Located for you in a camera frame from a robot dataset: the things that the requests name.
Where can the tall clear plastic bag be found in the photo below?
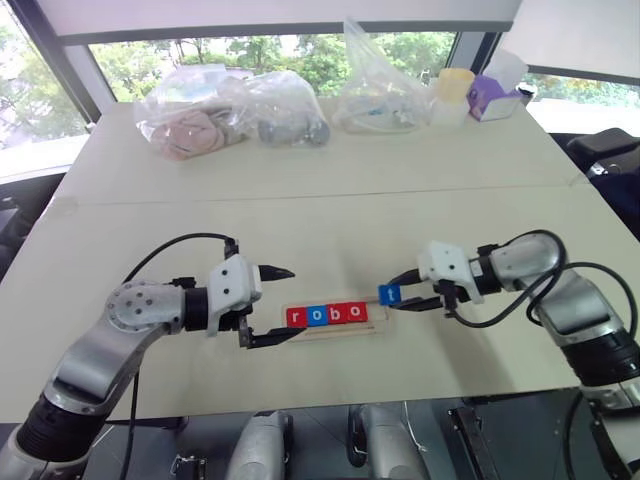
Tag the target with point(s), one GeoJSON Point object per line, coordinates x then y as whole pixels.
{"type": "Point", "coordinates": [375, 92]}

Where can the black metal bracket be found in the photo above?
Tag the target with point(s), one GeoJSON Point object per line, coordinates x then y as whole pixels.
{"type": "Point", "coordinates": [189, 465]}

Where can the black table leg bar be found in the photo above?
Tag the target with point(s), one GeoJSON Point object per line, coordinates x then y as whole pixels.
{"type": "Point", "coordinates": [472, 440]}

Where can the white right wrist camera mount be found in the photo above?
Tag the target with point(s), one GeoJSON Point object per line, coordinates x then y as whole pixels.
{"type": "Point", "coordinates": [445, 260]}

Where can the plastic bag with grey items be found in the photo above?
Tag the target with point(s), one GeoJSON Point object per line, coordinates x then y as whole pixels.
{"type": "Point", "coordinates": [292, 117]}

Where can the small dark cup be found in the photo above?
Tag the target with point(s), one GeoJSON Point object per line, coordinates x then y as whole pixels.
{"type": "Point", "coordinates": [528, 92]}

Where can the red letter r tile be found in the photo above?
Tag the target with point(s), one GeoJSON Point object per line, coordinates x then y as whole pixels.
{"type": "Point", "coordinates": [297, 317]}

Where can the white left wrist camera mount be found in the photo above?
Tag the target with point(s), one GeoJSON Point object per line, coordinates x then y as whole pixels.
{"type": "Point", "coordinates": [230, 282]}

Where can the pale yellow cup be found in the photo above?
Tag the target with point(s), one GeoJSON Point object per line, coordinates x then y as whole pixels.
{"type": "Point", "coordinates": [455, 82]}

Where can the red letter o tile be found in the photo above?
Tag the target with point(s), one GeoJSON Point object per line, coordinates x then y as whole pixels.
{"type": "Point", "coordinates": [356, 312]}

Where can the white mug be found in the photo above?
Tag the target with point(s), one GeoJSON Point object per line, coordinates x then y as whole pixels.
{"type": "Point", "coordinates": [447, 112]}

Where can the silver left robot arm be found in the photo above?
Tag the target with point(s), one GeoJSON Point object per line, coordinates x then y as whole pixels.
{"type": "Point", "coordinates": [140, 305]}

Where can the dark grey window pillar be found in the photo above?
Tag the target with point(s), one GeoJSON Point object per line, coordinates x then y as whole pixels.
{"type": "Point", "coordinates": [65, 65]}

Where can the blue letter o tile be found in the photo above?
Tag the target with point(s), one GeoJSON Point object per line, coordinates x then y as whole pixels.
{"type": "Point", "coordinates": [316, 315]}

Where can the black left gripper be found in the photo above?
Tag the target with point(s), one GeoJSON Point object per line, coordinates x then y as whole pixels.
{"type": "Point", "coordinates": [242, 325]}

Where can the purple tissue box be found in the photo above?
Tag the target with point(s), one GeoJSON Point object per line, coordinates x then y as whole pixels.
{"type": "Point", "coordinates": [487, 97]}

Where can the red letter b tile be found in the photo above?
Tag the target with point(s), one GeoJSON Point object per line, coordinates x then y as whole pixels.
{"type": "Point", "coordinates": [336, 314]}

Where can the black office chair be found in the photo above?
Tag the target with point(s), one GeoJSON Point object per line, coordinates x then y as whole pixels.
{"type": "Point", "coordinates": [600, 150]}
{"type": "Point", "coordinates": [20, 200]}

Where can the silver rounded robot leg shell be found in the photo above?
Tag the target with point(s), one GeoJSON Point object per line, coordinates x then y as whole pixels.
{"type": "Point", "coordinates": [387, 440]}
{"type": "Point", "coordinates": [257, 445]}

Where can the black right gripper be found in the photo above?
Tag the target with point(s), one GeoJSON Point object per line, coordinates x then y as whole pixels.
{"type": "Point", "coordinates": [452, 295]}

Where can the plastic bag with pink items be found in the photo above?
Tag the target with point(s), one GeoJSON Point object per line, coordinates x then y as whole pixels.
{"type": "Point", "coordinates": [185, 125]}

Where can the blue letter t tile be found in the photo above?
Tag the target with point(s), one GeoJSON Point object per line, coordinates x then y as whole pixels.
{"type": "Point", "coordinates": [390, 294]}

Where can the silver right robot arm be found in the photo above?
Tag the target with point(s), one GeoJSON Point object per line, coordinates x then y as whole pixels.
{"type": "Point", "coordinates": [530, 260]}

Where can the white roller blind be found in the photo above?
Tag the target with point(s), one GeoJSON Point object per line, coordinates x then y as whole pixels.
{"type": "Point", "coordinates": [250, 12]}

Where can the wooden letter tray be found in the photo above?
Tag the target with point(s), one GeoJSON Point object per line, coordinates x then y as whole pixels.
{"type": "Point", "coordinates": [340, 332]}

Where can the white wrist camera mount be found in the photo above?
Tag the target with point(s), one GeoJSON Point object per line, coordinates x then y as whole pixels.
{"type": "Point", "coordinates": [230, 282]}
{"type": "Point", "coordinates": [445, 260]}

